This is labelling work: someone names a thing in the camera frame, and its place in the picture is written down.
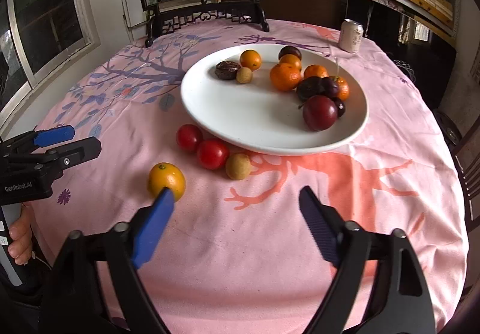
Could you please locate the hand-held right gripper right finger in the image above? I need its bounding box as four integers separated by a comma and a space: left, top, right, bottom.
298, 186, 438, 334

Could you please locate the round dark stool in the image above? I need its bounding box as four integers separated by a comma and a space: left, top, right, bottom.
432, 109, 463, 144

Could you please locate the orange mandarin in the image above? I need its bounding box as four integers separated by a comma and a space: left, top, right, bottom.
303, 64, 329, 80
269, 63, 302, 92
330, 75, 350, 102

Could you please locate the silver drink can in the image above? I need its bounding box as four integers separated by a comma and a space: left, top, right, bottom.
339, 18, 365, 54

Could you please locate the pink printed tablecloth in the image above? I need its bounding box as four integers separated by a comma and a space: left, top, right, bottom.
22, 19, 470, 332

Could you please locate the dark wooden chair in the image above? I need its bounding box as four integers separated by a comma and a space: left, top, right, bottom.
449, 120, 480, 227

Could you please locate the dark framed window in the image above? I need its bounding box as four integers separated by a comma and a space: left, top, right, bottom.
0, 0, 103, 125

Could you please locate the person's left hand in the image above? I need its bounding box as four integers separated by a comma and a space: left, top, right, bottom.
7, 207, 34, 266

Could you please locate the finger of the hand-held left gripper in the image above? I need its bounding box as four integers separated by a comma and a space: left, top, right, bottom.
0, 125, 76, 161
37, 136, 103, 181

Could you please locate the wrinkled dark passion fruit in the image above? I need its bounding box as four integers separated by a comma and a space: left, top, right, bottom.
215, 60, 242, 80
278, 45, 302, 62
296, 76, 326, 102

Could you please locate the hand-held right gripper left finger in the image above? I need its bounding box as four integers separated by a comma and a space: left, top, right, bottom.
39, 187, 176, 334

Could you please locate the red cherry tomato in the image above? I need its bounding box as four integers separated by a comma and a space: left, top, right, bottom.
196, 139, 230, 170
176, 124, 204, 153

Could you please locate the white round plate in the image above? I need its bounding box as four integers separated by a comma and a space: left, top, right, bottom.
181, 43, 370, 157

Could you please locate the dark red plum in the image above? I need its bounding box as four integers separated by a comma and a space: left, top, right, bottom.
302, 95, 338, 132

